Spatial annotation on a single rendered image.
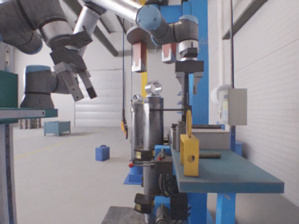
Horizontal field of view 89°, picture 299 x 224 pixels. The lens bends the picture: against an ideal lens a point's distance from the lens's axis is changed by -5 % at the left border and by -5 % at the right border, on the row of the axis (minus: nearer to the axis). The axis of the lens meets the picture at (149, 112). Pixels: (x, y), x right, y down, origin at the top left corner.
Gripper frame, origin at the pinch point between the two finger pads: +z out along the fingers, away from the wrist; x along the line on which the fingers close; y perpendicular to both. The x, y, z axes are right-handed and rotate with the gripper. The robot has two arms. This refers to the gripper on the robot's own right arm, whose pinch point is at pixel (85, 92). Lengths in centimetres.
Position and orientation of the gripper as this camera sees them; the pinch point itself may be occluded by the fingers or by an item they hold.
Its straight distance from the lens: 55.1
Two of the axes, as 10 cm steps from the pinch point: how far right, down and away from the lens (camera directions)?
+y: -9.2, 4.0, 0.2
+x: 0.3, 1.3, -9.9
